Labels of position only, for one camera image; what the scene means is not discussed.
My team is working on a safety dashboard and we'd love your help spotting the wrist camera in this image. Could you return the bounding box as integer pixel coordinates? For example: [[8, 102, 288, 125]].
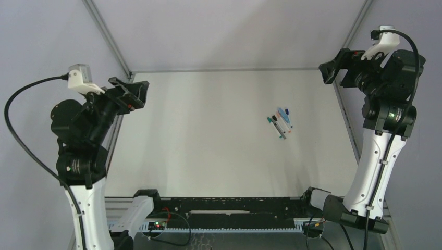
[[68, 64, 105, 95], [361, 25, 400, 60]]

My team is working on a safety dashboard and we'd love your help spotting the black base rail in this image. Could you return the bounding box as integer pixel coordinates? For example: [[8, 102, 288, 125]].
[[135, 190, 326, 232]]

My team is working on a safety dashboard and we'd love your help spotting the black checkered pen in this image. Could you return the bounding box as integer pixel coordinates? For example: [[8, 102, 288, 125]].
[[271, 116, 286, 140]]

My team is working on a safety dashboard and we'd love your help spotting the white pen orange end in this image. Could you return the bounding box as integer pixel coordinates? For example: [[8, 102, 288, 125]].
[[276, 111, 291, 133]]

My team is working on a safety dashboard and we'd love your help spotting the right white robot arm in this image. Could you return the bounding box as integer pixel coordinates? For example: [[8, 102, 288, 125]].
[[301, 48, 426, 234]]

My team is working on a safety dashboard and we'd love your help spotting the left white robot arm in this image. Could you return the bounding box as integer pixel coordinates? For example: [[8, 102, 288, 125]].
[[51, 77, 160, 249]]

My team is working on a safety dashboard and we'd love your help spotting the white pen green end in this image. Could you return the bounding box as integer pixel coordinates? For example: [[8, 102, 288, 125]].
[[267, 117, 283, 138]]

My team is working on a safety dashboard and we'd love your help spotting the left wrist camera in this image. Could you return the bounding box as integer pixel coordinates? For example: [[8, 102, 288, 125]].
[[68, 64, 105, 95]]

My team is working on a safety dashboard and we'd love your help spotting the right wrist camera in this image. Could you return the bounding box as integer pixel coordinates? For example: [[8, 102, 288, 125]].
[[361, 25, 400, 60]]

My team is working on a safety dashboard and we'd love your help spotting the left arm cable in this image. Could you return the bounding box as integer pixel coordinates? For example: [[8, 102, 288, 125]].
[[4, 74, 191, 250]]

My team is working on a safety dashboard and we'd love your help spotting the light blue correction tape pen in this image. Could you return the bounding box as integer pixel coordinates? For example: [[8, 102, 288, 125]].
[[278, 108, 290, 124]]

